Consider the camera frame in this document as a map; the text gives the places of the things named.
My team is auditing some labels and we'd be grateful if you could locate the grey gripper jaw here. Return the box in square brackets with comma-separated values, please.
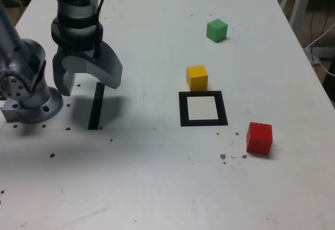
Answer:
[61, 41, 124, 90]

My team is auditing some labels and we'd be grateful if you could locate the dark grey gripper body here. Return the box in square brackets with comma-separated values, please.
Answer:
[57, 43, 102, 60]

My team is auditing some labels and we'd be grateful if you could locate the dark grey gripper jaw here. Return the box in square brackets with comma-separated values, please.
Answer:
[52, 47, 77, 97]

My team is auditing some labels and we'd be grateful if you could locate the yellow cube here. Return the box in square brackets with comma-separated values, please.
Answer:
[186, 64, 209, 91]

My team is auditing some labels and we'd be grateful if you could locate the green cube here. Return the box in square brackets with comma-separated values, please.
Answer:
[206, 18, 229, 43]

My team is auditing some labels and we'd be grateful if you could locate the red cube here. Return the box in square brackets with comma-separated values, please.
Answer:
[246, 122, 273, 155]

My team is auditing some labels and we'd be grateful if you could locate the black tape square outline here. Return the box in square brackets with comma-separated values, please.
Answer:
[178, 90, 229, 128]

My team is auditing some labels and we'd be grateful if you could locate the black tape strip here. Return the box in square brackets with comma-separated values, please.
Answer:
[87, 82, 105, 131]

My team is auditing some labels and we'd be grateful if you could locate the white furniture frame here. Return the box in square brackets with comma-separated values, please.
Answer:
[274, 0, 315, 27]

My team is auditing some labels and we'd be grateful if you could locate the white cable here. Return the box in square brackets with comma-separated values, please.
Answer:
[306, 22, 335, 78]

